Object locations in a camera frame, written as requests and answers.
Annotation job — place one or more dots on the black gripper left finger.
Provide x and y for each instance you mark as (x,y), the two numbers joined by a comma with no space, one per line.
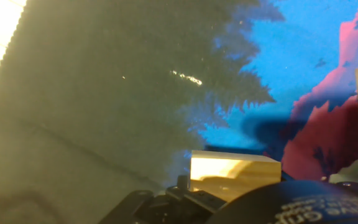
(179,207)

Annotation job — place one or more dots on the printed landscape desk mat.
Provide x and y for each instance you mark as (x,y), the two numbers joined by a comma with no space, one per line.
(89,109)

